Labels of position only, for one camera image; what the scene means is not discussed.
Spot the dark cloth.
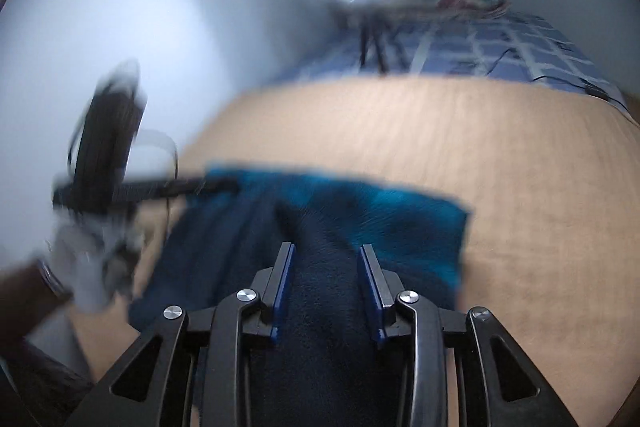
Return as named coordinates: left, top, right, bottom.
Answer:
left=0, top=341, right=97, bottom=427

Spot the metal bracelet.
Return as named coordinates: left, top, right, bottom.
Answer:
left=36, top=258, right=72, bottom=299

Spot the blue checked bedsheet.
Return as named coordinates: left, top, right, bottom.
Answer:
left=270, top=12, right=634, bottom=118

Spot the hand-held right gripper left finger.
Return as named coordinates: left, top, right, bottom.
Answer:
left=65, top=242, right=297, bottom=427

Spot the teal plaid flannel shirt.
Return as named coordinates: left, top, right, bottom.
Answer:
left=127, top=164, right=474, bottom=427

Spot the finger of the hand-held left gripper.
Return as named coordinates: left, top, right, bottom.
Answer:
left=116, top=176, right=242, bottom=204

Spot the person's left forearm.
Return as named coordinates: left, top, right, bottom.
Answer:
left=0, top=257, right=76, bottom=340

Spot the person's left hand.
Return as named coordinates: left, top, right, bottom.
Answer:
left=46, top=211, right=147, bottom=314

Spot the black power cable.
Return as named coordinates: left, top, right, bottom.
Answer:
left=479, top=41, right=609, bottom=101

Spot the black tripod stand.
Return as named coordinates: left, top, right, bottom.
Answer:
left=344, top=4, right=397, bottom=76

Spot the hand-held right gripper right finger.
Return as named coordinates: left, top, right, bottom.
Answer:
left=359, top=243, right=578, bottom=427

